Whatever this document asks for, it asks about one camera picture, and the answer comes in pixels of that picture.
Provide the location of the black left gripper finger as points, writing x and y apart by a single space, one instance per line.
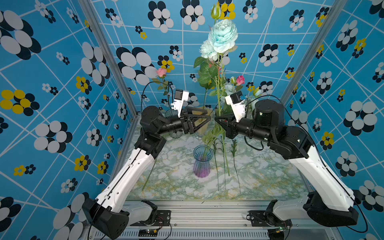
198 123
197 113

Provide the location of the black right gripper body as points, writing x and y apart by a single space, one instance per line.
233 127

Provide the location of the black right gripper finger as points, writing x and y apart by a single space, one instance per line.
225 117
226 124

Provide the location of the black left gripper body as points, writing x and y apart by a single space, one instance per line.
185 126

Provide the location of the blue carnation stem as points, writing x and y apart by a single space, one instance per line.
223 149
216 164
233 152

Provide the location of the purple tinted glass vase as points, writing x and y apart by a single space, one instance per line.
202 154

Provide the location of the clear ribbed glass vase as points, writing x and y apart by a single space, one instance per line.
174 133

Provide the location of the light blue peony bouquet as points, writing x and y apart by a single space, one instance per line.
227 88

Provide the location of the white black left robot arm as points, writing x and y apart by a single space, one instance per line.
106 212

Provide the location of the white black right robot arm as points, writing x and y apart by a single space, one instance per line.
332 203

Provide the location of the small pink rose stem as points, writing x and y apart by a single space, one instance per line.
240 80

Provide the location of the green circuit board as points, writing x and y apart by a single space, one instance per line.
148 233

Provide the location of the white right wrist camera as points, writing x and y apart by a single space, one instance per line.
237 104

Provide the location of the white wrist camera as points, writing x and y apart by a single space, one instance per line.
237 104
179 99

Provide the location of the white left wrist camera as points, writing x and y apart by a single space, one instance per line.
179 99

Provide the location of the aluminium frame post left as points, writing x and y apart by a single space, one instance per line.
91 16

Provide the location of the aluminium frame post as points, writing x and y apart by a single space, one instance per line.
91 16
322 33

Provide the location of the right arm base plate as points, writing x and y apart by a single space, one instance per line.
261 219

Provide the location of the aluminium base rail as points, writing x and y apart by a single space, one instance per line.
226 220

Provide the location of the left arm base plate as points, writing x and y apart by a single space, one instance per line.
161 218

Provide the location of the aluminium frame post right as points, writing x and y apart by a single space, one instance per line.
322 33

